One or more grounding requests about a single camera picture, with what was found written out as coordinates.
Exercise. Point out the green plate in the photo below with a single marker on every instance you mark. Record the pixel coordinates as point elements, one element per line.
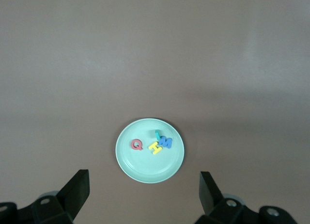
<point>145,165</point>

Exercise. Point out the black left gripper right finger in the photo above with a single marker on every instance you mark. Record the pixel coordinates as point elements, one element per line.
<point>210,197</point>

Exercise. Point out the yellow foam letter H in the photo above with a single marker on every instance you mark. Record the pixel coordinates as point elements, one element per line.
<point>155,148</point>

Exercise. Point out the red foam letter Q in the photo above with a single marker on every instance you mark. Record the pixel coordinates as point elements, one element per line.
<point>132,144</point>

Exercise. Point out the brown table cover sheet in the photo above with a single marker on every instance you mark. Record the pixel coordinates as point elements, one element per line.
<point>72,64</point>

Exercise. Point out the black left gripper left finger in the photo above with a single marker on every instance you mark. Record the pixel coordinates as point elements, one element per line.
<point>75,195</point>

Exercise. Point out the blue foam letter W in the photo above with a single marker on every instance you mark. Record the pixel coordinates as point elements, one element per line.
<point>165,142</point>

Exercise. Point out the teal foam letter B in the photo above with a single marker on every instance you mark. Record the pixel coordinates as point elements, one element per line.
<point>157,134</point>

